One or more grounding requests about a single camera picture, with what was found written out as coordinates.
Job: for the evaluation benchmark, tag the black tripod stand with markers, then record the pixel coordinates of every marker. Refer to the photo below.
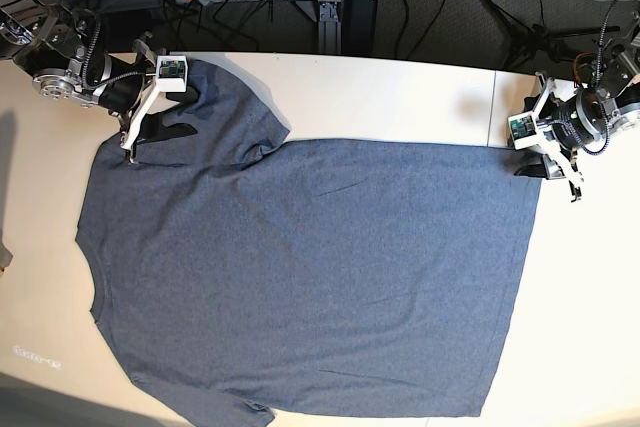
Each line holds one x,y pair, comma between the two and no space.
525,41

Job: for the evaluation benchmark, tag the black power adapter brick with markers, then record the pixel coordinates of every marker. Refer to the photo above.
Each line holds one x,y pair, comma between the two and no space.
358,27

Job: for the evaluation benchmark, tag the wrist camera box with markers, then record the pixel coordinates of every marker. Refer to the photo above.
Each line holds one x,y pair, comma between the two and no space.
523,130
171,73

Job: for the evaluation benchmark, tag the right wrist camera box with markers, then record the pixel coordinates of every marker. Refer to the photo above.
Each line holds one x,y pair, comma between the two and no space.
171,73

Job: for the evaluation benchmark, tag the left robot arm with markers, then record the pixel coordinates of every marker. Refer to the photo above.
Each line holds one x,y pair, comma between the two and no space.
551,132

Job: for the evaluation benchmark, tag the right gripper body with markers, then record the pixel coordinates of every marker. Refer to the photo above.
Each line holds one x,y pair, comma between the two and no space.
122,95

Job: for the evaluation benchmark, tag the aluminium table leg profile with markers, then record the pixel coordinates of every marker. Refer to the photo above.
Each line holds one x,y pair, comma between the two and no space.
329,26

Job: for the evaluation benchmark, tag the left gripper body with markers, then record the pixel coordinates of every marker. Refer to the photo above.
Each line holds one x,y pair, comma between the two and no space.
564,119

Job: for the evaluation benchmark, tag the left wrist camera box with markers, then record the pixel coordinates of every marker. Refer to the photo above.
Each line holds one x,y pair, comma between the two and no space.
523,130

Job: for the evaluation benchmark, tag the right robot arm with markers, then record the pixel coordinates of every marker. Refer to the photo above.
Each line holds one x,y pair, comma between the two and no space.
65,52

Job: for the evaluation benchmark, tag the blue grey T-shirt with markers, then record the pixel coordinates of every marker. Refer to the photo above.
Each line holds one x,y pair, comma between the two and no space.
237,273

